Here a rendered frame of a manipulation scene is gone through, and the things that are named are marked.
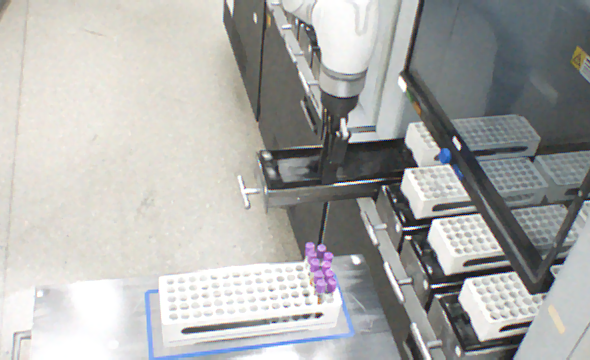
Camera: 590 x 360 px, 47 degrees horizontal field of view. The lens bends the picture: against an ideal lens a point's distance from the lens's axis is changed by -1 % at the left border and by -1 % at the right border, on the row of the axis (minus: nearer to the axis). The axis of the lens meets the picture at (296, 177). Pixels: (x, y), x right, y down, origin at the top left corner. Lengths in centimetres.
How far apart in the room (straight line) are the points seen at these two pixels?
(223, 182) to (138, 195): 33
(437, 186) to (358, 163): 20
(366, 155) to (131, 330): 68
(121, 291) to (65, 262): 118
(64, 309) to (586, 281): 83
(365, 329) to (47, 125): 204
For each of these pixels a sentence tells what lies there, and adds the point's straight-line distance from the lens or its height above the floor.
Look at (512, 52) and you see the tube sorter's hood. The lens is 115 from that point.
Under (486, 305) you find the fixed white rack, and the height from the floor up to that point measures 86.
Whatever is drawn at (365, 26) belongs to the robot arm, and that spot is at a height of 120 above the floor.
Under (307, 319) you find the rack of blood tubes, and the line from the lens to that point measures 118.
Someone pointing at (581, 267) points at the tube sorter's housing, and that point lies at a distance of 107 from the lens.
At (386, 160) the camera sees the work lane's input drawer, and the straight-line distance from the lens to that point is 157.
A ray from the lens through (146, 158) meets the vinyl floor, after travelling 277.
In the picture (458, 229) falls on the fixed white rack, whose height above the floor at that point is 86.
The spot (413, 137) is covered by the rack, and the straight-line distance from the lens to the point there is 157.
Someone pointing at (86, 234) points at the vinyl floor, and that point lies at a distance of 249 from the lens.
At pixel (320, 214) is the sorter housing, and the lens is 198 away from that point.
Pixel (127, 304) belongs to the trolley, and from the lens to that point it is 123.
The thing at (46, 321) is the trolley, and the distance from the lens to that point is 123.
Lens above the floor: 178
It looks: 41 degrees down
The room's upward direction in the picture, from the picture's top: 7 degrees clockwise
